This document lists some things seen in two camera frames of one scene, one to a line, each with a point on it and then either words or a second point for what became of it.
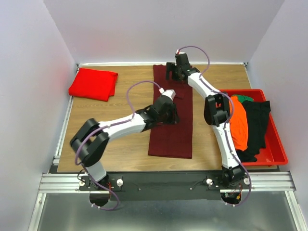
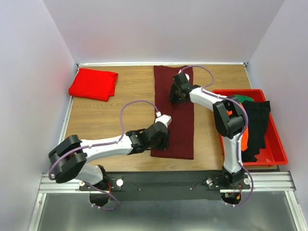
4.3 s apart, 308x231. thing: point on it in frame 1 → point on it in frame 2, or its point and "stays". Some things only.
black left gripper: (173, 115) → (162, 143)
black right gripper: (170, 71) → (175, 95)
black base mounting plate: (165, 186) stays
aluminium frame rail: (269, 181) stays
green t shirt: (241, 98) stays
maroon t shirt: (175, 140) stays
